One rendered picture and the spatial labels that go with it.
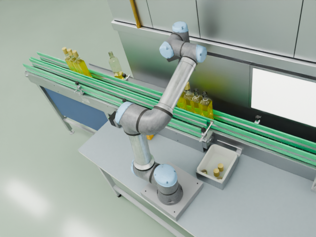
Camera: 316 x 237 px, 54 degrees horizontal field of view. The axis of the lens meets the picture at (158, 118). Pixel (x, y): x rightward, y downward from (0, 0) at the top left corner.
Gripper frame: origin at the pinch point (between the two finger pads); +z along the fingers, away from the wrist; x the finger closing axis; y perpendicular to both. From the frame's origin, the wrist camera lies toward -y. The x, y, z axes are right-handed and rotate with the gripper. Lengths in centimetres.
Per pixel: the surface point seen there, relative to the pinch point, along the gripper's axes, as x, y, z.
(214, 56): 12.2, 12.9, -9.0
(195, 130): -13.8, 10.5, 29.2
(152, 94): 4.0, -34.0, 31.2
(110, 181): -47, -59, 95
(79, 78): -5, -98, 29
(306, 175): -7, 75, 44
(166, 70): 15.3, -25.5, 16.1
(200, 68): 12.0, 3.0, 3.1
